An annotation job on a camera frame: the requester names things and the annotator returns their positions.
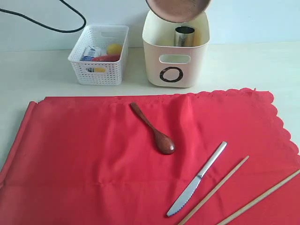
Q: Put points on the brown wooden spoon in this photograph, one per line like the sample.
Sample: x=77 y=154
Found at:
x=163 y=143

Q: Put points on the yellow cheese wedge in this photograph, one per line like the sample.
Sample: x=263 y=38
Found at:
x=99 y=70

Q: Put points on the red sausage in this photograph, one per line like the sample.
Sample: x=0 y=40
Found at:
x=107 y=58

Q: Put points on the yellow lemon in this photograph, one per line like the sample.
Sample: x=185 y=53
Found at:
x=114 y=49

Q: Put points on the blue white milk carton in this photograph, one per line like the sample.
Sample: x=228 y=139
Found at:
x=90 y=53

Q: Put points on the shiny steel cup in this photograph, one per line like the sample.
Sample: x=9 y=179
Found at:
x=184 y=36

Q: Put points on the steel table knife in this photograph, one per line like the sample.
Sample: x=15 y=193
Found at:
x=190 y=189

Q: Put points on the brown wooden plate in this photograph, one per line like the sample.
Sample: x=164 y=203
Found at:
x=178 y=11

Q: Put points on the wooden chopstick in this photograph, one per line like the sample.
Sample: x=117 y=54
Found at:
x=212 y=192
x=258 y=199

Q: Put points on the cream plastic bin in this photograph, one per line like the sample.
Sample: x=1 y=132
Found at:
x=168 y=65

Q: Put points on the white perforated plastic basket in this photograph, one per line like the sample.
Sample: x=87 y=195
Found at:
x=100 y=36

